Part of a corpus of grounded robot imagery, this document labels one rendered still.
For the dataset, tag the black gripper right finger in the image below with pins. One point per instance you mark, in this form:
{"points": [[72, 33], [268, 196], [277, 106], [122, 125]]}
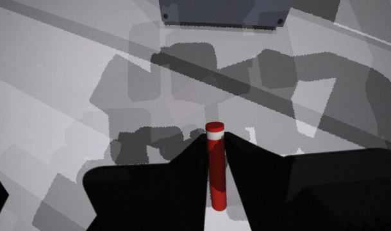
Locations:
{"points": [[269, 185]]}

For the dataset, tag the dark grey square panel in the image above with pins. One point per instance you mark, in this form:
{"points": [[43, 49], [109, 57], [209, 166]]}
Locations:
{"points": [[243, 12]]}

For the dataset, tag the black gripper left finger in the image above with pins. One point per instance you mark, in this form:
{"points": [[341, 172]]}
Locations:
{"points": [[179, 185]]}

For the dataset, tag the red peg with white band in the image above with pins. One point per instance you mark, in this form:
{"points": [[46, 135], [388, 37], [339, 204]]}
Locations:
{"points": [[217, 164]]}

